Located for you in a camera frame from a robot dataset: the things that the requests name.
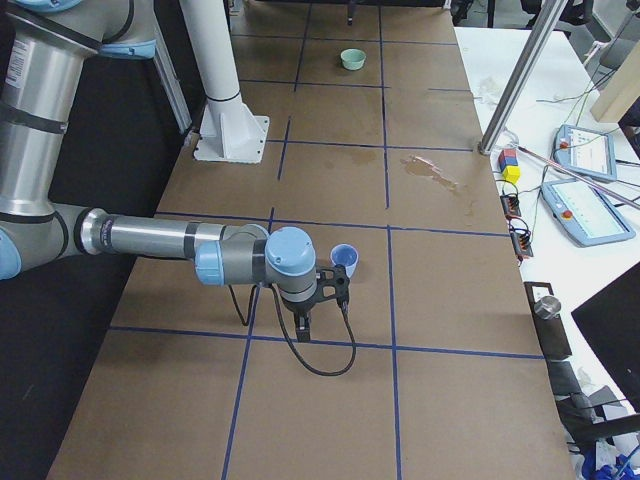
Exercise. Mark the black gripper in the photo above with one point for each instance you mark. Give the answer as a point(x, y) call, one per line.
point(299, 307)

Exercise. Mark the blue plastic cup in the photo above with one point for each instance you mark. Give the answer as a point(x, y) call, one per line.
point(345, 255)

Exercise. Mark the mint green bowl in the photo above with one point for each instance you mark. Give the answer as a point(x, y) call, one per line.
point(352, 59)

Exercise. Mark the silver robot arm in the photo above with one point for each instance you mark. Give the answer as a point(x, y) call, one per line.
point(52, 41)

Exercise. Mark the black electronics board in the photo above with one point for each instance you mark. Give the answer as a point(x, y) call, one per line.
point(519, 231)

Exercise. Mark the small metal cylinder weight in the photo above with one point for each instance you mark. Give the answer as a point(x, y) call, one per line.
point(547, 307)

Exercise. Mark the red blue yellow cube block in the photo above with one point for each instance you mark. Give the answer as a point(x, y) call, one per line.
point(508, 165)

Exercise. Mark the near teach pendant tablet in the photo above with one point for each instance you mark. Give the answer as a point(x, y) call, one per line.
point(586, 215)

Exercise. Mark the teach pendant tablet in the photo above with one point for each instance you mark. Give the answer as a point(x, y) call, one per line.
point(586, 215)
point(585, 151)

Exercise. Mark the black monitor corner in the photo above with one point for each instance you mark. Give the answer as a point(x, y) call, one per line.
point(609, 322)

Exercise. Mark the long metal reacher grabber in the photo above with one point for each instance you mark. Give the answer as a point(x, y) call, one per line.
point(591, 183)

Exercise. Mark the far teach pendant tablet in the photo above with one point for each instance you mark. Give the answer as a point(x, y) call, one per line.
point(585, 151)

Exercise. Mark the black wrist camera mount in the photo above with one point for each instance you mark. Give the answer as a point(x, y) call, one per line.
point(332, 284)

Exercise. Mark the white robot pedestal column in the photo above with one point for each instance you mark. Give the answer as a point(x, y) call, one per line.
point(229, 131)

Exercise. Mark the aluminium frame post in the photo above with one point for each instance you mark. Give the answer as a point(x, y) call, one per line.
point(543, 27)

